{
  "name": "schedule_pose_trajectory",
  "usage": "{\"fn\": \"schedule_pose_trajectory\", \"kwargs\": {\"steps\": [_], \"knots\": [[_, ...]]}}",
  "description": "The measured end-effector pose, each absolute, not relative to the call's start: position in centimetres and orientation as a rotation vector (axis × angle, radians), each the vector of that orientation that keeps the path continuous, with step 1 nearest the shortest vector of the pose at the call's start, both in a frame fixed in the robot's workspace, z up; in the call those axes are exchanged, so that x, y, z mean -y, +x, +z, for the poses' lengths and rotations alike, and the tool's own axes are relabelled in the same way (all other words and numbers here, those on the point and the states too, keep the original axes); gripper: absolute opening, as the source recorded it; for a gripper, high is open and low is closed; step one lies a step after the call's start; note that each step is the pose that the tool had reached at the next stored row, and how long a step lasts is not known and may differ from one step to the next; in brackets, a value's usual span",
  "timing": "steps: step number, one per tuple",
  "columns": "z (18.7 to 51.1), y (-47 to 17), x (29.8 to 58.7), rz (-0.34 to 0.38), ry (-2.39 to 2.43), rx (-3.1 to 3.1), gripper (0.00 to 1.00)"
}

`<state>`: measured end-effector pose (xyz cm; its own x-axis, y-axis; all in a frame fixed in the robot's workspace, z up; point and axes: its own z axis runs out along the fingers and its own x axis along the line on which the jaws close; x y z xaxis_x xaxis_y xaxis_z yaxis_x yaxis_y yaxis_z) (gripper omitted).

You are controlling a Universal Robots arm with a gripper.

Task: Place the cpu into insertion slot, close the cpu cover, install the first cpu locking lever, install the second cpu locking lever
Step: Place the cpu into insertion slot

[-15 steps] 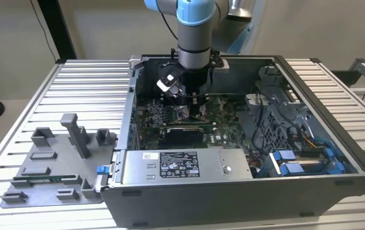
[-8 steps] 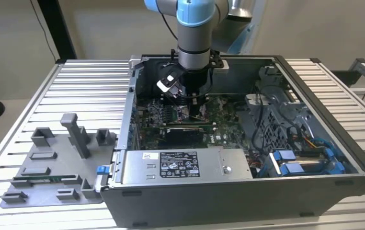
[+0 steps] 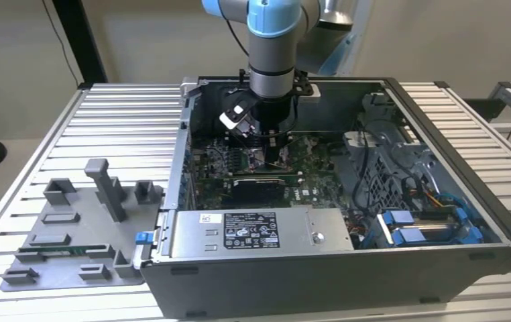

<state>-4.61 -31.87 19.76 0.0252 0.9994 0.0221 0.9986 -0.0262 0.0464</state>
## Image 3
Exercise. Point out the black upright post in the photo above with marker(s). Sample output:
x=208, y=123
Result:
x=80, y=40

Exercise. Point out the grey plastic parts rack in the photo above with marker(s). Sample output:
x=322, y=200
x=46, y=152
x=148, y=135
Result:
x=80, y=234

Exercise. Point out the CPU socket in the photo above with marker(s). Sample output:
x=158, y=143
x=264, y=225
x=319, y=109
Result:
x=251, y=167

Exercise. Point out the green motherboard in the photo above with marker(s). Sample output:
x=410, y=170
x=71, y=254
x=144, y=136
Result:
x=318, y=174

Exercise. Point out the grey metal drive cage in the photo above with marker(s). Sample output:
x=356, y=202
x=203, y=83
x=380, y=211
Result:
x=384, y=188

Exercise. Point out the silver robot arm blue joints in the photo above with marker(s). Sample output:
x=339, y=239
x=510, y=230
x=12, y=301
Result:
x=272, y=60

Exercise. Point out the silver square CPU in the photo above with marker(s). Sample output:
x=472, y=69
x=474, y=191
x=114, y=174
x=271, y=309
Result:
x=259, y=157

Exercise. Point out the black graphics card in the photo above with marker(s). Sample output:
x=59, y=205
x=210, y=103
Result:
x=255, y=192

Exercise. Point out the dark grey PC case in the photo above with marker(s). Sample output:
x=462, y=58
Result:
x=282, y=285

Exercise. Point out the blue case latch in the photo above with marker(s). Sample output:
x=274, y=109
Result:
x=142, y=239

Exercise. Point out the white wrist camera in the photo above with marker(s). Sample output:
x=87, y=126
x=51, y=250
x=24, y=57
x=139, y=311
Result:
x=232, y=119
x=312, y=90

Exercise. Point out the silver power supply unit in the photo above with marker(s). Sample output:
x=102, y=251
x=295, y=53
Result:
x=192, y=234

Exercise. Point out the black RAM slot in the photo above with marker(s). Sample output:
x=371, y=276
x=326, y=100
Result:
x=291, y=174

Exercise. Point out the black bracket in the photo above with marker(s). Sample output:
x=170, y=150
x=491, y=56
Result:
x=483, y=107

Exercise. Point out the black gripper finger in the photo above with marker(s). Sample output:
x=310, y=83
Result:
x=278, y=154
x=270, y=154

